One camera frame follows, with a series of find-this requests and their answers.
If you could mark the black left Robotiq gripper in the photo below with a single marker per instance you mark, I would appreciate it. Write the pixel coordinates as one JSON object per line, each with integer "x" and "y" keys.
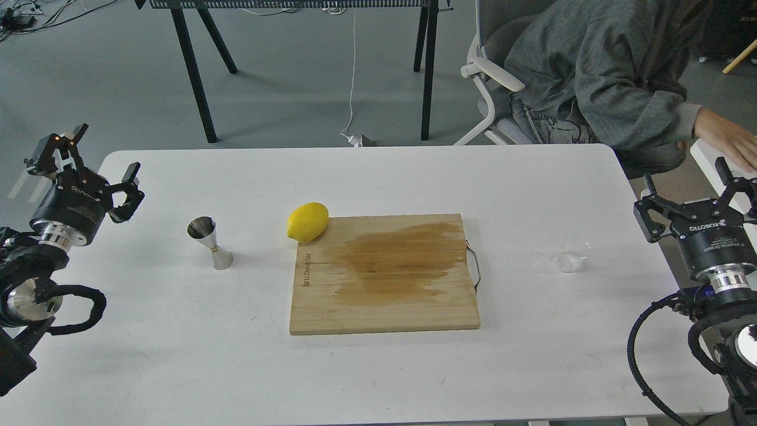
{"x": 79, "y": 199}

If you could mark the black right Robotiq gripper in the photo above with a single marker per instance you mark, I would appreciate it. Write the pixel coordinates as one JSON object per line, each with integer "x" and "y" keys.
{"x": 709, "y": 239}

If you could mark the steel double jigger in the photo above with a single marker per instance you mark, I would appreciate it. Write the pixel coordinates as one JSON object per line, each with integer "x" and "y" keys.
{"x": 203, "y": 230}

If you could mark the small clear glass cup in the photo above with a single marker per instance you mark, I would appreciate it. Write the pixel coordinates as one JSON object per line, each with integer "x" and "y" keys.
{"x": 572, "y": 255}

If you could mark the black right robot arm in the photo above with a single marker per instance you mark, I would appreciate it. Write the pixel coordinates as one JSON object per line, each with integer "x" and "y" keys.
{"x": 723, "y": 314}

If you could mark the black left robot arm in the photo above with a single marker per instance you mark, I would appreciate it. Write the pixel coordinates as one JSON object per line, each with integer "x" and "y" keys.
{"x": 30, "y": 298}

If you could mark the person's bare hand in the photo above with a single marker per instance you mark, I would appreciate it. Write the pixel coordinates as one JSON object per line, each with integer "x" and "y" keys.
{"x": 731, "y": 139}

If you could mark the person in grey hoodie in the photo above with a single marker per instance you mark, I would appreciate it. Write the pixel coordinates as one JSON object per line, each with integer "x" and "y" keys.
{"x": 608, "y": 72}

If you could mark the yellow lemon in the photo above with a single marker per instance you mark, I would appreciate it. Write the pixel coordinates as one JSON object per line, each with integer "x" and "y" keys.
{"x": 307, "y": 222}

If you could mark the white office chair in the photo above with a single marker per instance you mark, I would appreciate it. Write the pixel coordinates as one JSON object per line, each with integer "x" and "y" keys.
{"x": 498, "y": 25}

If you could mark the wooden cutting board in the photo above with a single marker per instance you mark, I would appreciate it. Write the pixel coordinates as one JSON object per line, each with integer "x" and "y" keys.
{"x": 384, "y": 274}

